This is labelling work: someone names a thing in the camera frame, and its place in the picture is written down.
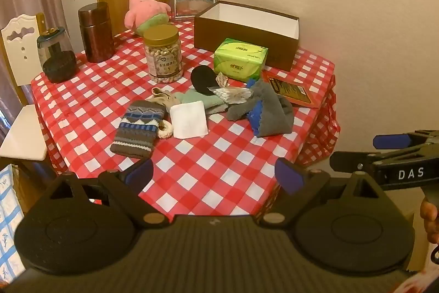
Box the red white checkered tablecloth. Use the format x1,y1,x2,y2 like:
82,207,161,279
30,20,342,216

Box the nut jar with gold lid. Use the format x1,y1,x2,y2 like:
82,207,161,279
143,24,184,84

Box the brown cylindrical canister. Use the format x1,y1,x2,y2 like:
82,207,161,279
78,2,115,63

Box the blue white patterned box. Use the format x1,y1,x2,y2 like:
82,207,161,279
0,164,26,283

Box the glass jar with dark base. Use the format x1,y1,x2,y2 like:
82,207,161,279
36,26,78,84

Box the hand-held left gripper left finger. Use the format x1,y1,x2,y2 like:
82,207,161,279
48,158,172,228

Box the beige sock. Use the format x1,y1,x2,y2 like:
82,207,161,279
151,87,181,108

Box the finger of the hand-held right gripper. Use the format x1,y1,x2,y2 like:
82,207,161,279
329,142,439,173
373,130,439,151

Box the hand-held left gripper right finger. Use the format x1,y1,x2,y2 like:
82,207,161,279
259,157,383,227

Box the white folded cloth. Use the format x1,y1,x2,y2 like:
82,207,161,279
170,101,209,139

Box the person's right hand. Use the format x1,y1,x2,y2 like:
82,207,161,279
420,200,439,244

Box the brown cardboard box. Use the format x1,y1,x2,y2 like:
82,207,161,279
194,1,300,72

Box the mint green sock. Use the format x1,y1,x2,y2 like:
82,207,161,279
175,89,229,115

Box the red and white paper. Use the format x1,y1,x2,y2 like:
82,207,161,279
394,267,433,293

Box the cotton swab bag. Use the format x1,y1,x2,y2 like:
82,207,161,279
209,85,254,105

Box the patterned knitted sock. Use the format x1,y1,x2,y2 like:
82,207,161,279
110,100,167,158

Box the green tissue pack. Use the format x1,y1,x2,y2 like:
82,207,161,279
213,38,269,81

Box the black round cloth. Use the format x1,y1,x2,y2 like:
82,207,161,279
190,66,220,96

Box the grey and blue fuzzy sock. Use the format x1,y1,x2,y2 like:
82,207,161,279
226,78,295,138

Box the framed picture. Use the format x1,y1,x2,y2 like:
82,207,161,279
169,0,219,22

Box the orange and black booklet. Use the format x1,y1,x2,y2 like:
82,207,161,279
262,71,325,108

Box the cream scrunchie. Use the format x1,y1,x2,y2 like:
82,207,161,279
158,119,175,140

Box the white wooden chair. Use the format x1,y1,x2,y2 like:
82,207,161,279
0,12,49,161

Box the pink starfish plush toy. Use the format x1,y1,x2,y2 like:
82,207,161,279
124,0,171,36

